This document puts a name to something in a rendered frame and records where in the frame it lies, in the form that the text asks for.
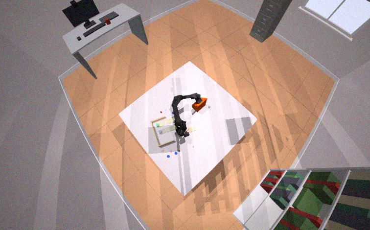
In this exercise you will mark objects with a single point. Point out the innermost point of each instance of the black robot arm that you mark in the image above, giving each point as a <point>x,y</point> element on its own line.
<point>181,125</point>

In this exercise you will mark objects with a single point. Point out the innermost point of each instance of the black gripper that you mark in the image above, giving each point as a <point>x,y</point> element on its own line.
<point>186,134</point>

